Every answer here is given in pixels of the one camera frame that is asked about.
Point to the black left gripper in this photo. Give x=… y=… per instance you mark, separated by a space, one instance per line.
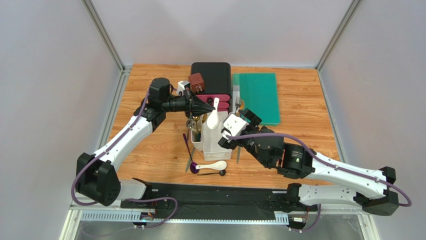
x=194 y=106

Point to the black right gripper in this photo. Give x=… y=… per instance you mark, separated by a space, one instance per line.
x=243 y=132

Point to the white ceramic spoon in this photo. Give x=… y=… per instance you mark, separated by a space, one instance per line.
x=213 y=119
x=218 y=166

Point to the white perforated utensil caddy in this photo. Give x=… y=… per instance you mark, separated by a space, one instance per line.
x=206 y=141

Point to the large silver fork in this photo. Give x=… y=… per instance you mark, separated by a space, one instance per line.
x=238 y=103

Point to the teal plastic knife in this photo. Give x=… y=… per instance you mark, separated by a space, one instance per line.
x=190 y=160

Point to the purple metal spoon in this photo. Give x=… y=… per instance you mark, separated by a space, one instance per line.
x=191 y=165

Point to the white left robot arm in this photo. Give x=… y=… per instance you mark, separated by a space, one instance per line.
x=96 y=180

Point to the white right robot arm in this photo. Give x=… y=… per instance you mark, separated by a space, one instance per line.
x=293 y=159

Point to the silver spoon in caddy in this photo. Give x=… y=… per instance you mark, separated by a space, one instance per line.
x=190 y=125

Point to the brown relay block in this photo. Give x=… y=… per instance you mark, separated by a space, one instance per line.
x=197 y=84

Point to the teal plastic spoon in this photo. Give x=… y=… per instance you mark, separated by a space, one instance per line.
x=238 y=155

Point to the black and pink drawer box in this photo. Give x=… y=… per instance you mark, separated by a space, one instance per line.
x=217 y=79

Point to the black small spoon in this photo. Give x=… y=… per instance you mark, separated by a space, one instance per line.
x=220 y=173

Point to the teal cutting mat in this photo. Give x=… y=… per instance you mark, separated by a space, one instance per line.
x=259 y=92

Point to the black mounting rail base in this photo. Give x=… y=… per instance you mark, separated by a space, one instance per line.
x=203 y=202

